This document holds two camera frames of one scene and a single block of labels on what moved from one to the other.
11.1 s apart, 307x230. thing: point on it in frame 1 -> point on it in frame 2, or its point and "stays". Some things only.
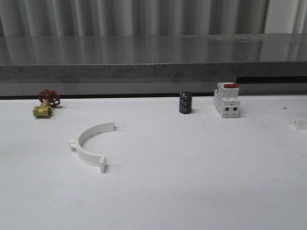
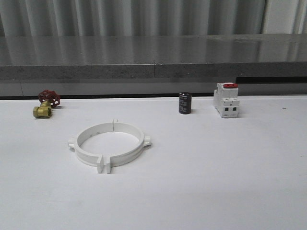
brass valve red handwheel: [48, 98] stays
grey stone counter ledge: [152, 57] stays
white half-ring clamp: [299, 124] -> [122, 158]
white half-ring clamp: [88, 157] stays
